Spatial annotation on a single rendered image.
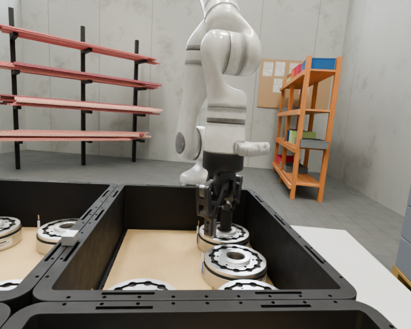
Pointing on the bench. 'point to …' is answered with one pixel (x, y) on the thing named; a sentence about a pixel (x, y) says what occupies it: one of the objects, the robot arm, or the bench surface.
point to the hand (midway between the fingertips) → (218, 224)
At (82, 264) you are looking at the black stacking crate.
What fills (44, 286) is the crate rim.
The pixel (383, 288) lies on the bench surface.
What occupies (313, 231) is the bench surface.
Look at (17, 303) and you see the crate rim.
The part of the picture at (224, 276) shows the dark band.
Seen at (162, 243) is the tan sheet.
